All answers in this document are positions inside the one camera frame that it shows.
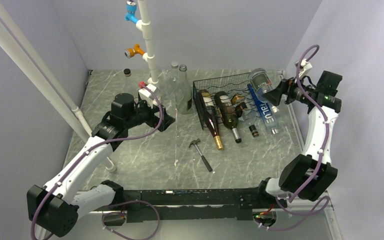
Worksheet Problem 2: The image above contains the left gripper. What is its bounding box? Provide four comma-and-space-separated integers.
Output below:
124, 96, 175, 132

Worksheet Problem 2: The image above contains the clear bottle dark label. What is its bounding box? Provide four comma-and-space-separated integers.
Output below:
248, 68, 273, 107

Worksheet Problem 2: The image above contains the clear frosted wine bottle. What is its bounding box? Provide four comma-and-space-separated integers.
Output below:
174, 64, 193, 115

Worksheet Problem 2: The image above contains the round clear glass bottle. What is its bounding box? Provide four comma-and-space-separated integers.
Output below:
166, 61, 179, 98

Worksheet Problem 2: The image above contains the clear bottle white label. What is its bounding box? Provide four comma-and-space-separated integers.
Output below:
123, 68, 132, 77

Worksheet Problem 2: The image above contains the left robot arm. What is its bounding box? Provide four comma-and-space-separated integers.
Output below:
26, 93, 176, 239

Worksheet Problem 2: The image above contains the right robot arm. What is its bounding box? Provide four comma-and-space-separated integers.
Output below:
255, 70, 343, 208

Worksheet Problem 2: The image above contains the blue label clear bottle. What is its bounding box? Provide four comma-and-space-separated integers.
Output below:
247, 83, 279, 135

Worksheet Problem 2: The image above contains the red wine bottle gold cap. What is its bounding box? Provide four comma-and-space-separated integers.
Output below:
198, 90, 224, 151

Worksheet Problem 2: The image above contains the green wine bottle silver cap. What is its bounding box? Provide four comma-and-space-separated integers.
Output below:
214, 91, 242, 144

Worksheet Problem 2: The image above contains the small grey hammer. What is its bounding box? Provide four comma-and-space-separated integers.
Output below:
189, 138, 213, 172

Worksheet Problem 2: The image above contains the orange pipe nozzle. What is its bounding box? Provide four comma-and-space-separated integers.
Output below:
124, 43, 145, 59

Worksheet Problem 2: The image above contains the blue pipe nozzle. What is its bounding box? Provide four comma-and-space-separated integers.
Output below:
124, 0, 138, 24

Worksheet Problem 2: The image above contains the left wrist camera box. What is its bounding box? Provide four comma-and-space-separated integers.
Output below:
138, 81, 161, 108

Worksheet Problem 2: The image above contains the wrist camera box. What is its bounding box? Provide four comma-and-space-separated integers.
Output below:
138, 81, 161, 108
294, 58, 313, 79

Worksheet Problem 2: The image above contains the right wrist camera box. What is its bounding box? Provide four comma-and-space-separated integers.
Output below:
294, 58, 313, 79

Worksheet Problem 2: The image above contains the black wire wine rack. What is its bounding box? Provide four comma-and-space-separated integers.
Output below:
192, 72, 279, 131

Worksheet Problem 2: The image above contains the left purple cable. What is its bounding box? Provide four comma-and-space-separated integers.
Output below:
30, 85, 165, 240

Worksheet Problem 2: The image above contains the purple cable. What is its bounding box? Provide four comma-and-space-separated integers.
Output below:
30, 85, 165, 240
252, 44, 331, 232

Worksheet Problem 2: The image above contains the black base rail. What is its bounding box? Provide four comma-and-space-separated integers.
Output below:
99, 187, 280, 223

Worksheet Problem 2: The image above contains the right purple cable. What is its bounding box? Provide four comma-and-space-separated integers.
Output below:
252, 44, 331, 232

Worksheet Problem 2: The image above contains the white pvc pipe frame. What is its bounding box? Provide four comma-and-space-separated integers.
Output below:
0, 0, 162, 173

